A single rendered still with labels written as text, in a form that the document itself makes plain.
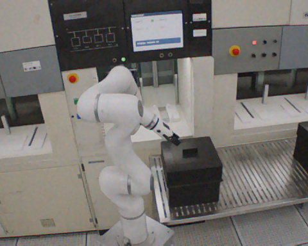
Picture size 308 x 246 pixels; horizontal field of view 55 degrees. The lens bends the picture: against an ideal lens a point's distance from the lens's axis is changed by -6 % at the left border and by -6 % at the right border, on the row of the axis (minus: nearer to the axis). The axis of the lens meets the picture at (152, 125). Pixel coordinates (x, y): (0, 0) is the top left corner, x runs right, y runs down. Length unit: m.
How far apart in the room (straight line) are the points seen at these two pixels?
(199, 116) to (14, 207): 1.52
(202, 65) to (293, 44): 0.60
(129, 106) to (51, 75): 0.93
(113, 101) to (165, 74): 1.82
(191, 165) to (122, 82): 0.65
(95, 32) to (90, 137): 0.68
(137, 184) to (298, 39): 1.35
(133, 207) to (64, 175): 0.94
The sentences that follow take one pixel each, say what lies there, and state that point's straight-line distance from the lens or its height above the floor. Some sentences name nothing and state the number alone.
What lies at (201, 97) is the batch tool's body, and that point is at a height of 1.16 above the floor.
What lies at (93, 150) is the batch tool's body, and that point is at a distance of 2.09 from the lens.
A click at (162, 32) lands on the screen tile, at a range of 1.79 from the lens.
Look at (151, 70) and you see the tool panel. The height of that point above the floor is 1.02.
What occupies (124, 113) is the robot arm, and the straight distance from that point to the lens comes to 1.01.
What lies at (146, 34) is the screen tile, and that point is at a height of 1.56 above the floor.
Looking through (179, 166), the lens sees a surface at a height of 1.01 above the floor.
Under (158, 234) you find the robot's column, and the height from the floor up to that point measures 0.76.
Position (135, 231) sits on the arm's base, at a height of 0.86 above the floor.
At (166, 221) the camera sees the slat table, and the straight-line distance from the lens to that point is 1.65.
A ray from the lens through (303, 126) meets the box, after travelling 2.02.
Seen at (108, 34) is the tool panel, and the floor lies 1.58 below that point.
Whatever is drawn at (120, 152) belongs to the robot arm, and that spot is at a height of 1.34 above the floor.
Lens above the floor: 1.98
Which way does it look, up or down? 30 degrees down
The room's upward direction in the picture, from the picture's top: 4 degrees counter-clockwise
